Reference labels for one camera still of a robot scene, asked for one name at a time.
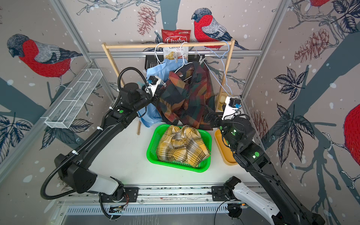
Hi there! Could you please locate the dark multicolour plaid shirt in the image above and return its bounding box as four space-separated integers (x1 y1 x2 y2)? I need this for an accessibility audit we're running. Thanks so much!
156 62 215 130

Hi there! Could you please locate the white wire mesh shelf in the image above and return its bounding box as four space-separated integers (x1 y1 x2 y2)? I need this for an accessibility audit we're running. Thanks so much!
45 68 103 128

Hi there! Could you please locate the wooden clothes rack frame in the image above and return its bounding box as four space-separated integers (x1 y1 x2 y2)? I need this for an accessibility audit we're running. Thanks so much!
101 39 236 136

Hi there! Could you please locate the grey clothespin on rail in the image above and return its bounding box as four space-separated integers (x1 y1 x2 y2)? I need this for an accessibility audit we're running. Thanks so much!
198 55 205 65

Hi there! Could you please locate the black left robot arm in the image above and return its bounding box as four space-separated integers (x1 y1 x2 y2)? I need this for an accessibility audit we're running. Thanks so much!
40 67 164 202

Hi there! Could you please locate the red Chuba chips bag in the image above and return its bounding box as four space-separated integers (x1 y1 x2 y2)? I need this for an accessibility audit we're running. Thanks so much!
161 29 191 44

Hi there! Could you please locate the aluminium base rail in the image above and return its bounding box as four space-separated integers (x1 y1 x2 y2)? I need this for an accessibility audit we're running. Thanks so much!
57 182 274 204

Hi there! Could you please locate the light blue long-sleeve shirt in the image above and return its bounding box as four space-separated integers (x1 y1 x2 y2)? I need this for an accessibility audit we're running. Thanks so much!
138 59 188 128

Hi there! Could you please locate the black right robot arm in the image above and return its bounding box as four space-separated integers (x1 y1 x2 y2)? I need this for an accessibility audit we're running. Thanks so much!
204 112 325 225

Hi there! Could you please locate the green plastic mesh basket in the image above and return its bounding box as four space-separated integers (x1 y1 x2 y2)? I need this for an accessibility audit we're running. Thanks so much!
146 124 211 173

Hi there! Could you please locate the black wall-mounted basket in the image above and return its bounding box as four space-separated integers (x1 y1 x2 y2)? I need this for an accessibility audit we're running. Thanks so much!
144 54 205 70

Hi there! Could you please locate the yellow plastic tray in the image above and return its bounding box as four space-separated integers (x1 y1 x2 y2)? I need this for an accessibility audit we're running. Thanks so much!
214 130 237 166

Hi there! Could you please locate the white cassava chips bag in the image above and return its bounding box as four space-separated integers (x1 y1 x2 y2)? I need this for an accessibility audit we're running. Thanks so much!
163 46 188 60

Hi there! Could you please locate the yellow plaid long-sleeve shirt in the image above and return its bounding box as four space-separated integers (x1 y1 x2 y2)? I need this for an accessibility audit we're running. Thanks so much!
156 125 211 167

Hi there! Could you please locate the light blue wire hanger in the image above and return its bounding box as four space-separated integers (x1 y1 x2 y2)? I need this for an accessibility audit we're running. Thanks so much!
193 40 234 96

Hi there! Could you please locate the white wire hanger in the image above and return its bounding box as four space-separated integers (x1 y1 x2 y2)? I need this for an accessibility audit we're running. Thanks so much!
154 42 169 65
174 42 193 73

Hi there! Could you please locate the aluminium frame corner post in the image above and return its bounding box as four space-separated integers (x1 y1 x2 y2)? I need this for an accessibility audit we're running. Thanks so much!
50 0 115 102

